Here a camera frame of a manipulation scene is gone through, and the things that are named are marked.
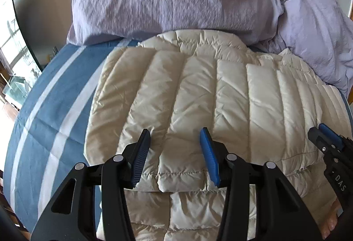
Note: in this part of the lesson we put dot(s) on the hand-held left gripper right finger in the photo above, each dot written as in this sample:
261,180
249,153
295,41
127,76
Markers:
209,158

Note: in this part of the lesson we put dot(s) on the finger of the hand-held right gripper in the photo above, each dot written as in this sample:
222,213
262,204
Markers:
328,133

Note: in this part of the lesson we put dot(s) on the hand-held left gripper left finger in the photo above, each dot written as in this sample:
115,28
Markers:
139,163

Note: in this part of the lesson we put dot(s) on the cream puffer jacket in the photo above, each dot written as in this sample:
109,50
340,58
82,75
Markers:
209,97

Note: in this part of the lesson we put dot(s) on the blue white-striped bed sheet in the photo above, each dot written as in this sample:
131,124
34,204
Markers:
55,108

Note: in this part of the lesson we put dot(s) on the lavender crinkled duvet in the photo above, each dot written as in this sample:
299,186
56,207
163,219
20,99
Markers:
311,25

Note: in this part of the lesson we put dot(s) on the glass side table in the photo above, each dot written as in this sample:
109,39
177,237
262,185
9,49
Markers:
15,89

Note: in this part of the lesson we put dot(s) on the bright window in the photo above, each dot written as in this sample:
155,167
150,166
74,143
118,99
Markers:
11,45

